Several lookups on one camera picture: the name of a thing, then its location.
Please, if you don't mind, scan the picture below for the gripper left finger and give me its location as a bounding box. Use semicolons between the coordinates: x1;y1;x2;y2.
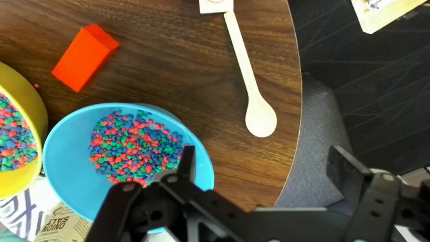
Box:
84;145;256;242

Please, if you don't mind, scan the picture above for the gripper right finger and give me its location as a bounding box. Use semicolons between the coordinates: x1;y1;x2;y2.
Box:
326;145;430;242

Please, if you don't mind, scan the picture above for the colourful gravel in blue bowl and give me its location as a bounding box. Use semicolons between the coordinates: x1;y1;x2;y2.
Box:
89;109;188;187

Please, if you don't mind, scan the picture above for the beige seasoning box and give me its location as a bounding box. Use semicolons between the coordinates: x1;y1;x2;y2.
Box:
33;201;93;242

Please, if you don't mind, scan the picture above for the blue bowl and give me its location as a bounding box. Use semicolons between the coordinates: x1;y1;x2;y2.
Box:
42;103;215;234

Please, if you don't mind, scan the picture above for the colourful gravel in yellow bowl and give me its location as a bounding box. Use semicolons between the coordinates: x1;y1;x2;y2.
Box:
0;94;39;172

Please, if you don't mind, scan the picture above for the white spoon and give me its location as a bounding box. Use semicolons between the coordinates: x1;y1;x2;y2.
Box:
223;11;278;138

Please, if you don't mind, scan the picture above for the yellow bowl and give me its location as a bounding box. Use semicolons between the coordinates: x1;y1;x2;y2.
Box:
0;62;49;199

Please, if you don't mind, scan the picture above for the grey upholstered chair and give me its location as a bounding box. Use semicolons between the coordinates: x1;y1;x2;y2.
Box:
275;72;354;209

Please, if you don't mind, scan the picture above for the white blue patterned cloth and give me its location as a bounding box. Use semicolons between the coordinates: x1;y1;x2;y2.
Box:
0;177;61;241

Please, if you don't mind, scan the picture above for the orange rectangular block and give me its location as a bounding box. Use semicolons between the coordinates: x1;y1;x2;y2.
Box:
51;24;120;93

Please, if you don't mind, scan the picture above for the light wooden board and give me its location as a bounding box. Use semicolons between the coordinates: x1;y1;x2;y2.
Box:
351;0;428;35

